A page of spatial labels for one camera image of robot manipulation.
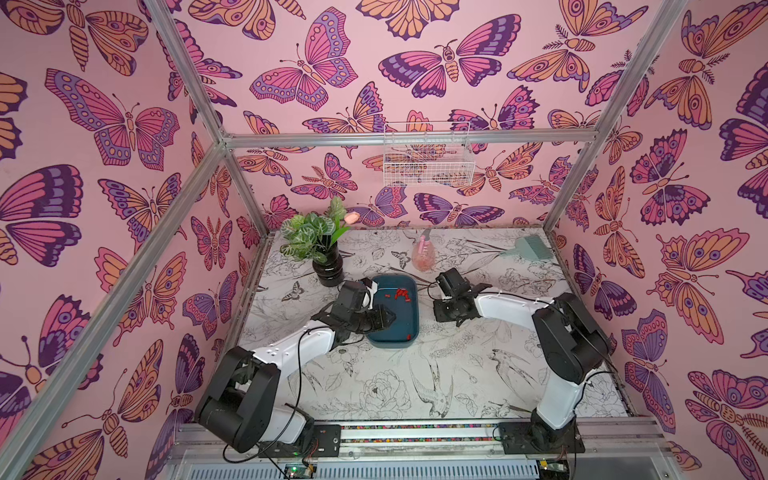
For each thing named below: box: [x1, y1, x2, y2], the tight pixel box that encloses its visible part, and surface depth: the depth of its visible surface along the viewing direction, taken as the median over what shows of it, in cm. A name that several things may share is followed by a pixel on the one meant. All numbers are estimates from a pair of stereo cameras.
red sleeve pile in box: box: [384, 288, 412, 303], surface depth 102 cm
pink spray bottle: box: [412, 228, 437, 273], surface depth 112 cm
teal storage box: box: [367, 275, 420, 349], surface depth 98 cm
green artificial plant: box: [280, 197, 360, 263], surface depth 87 cm
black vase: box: [312, 242, 344, 287], surface depth 99 cm
